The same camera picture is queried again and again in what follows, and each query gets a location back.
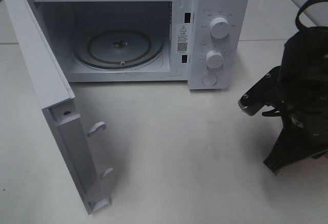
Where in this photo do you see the white microwave oven body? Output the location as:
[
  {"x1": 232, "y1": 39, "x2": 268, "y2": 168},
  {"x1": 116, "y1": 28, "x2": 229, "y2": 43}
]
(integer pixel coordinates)
[{"x1": 32, "y1": 0, "x2": 248, "y2": 90}]

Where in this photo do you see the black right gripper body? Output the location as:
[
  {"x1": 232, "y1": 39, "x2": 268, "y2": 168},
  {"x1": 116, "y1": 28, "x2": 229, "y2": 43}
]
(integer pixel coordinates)
[{"x1": 278, "y1": 26, "x2": 327, "y2": 158}]

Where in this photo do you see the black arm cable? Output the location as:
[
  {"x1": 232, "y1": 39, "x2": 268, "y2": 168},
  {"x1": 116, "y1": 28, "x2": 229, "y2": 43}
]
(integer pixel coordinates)
[{"x1": 294, "y1": 0, "x2": 328, "y2": 32}]

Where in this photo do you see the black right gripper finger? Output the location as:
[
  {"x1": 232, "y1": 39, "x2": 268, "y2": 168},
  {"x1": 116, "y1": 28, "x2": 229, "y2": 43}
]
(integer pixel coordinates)
[
  {"x1": 263, "y1": 129, "x2": 315, "y2": 175},
  {"x1": 238, "y1": 66, "x2": 282, "y2": 117}
]

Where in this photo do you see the white warning label sticker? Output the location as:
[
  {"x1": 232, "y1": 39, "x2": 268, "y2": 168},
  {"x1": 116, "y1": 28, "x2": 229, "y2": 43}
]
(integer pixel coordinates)
[{"x1": 175, "y1": 23, "x2": 191, "y2": 54}]

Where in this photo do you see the round white door button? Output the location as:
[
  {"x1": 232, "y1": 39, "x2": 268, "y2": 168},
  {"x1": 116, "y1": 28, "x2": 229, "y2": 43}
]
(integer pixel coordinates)
[{"x1": 201, "y1": 74, "x2": 218, "y2": 86}]

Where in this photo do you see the glass microwave turntable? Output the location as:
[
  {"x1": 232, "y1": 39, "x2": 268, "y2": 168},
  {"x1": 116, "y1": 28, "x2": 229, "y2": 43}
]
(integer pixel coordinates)
[{"x1": 73, "y1": 29, "x2": 165, "y2": 70}]

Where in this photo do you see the lower white dial knob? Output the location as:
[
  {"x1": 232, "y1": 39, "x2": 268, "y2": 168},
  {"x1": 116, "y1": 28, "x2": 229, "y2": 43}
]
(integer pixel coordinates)
[{"x1": 205, "y1": 50, "x2": 224, "y2": 69}]

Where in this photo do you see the white dial knob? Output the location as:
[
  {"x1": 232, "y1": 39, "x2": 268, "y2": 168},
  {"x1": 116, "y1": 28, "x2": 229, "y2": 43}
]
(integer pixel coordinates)
[
  {"x1": 209, "y1": 16, "x2": 230, "y2": 39},
  {"x1": 205, "y1": 50, "x2": 224, "y2": 69}
]

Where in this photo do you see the upper white dial knob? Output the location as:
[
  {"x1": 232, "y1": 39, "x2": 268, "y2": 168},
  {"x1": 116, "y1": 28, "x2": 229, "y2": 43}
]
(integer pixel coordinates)
[{"x1": 209, "y1": 16, "x2": 230, "y2": 39}]

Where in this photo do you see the white microwave door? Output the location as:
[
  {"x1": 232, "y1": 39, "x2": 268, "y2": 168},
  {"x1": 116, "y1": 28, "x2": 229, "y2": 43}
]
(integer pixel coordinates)
[{"x1": 5, "y1": 0, "x2": 113, "y2": 214}]

